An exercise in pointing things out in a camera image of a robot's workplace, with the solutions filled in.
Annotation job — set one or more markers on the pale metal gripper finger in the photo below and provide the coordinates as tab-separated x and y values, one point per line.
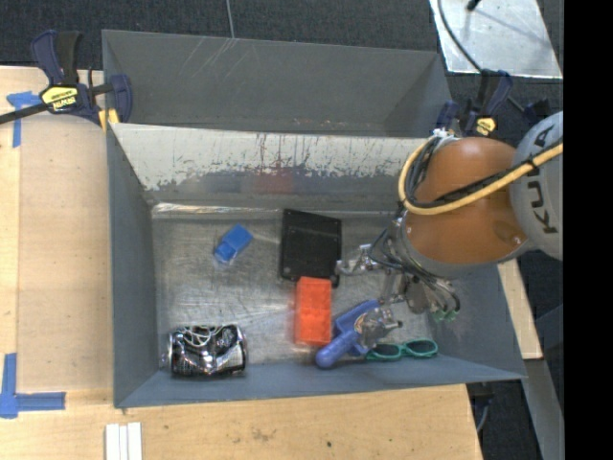
378	323
353	264

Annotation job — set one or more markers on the black flat square plate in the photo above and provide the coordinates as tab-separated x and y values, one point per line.
309	245

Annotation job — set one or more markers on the blue plastic toy tool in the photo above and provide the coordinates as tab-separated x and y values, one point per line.
335	348

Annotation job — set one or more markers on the green sunglasses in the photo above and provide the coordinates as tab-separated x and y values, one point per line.
421	349

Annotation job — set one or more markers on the orange toy brick block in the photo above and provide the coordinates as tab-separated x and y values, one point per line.
313	312

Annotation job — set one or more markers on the blue toy car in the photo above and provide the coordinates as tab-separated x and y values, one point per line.
232	245

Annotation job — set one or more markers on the grey metal bin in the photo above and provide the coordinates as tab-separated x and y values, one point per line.
201	285

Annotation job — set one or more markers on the crushed black and silver can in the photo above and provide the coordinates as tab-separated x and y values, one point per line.
206	352

